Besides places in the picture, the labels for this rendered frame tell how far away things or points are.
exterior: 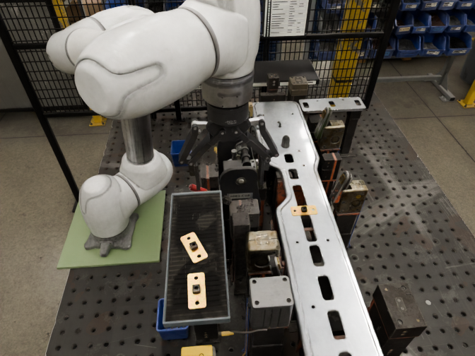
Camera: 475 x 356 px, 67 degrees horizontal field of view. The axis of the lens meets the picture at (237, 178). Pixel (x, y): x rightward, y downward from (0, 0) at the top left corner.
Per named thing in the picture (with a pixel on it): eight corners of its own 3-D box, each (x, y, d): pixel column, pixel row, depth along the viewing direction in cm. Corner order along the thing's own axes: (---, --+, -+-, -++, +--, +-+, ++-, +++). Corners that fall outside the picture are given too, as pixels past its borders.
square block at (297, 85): (299, 145, 188) (309, 83, 163) (284, 146, 188) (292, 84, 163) (296, 136, 194) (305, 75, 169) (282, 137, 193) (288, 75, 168)
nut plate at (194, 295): (206, 307, 75) (206, 304, 75) (188, 309, 75) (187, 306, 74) (204, 273, 81) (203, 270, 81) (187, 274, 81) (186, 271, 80)
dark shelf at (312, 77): (319, 85, 174) (320, 79, 172) (132, 92, 169) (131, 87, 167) (309, 64, 190) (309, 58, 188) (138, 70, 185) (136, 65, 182)
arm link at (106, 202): (80, 224, 141) (61, 185, 126) (118, 198, 152) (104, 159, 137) (104, 246, 134) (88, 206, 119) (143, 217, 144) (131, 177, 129)
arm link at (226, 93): (258, 78, 56) (256, 111, 60) (250, 53, 63) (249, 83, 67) (200, 82, 55) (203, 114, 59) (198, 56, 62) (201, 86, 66)
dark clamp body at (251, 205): (262, 285, 130) (269, 217, 103) (226, 287, 129) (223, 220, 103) (259, 260, 138) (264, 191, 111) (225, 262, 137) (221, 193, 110)
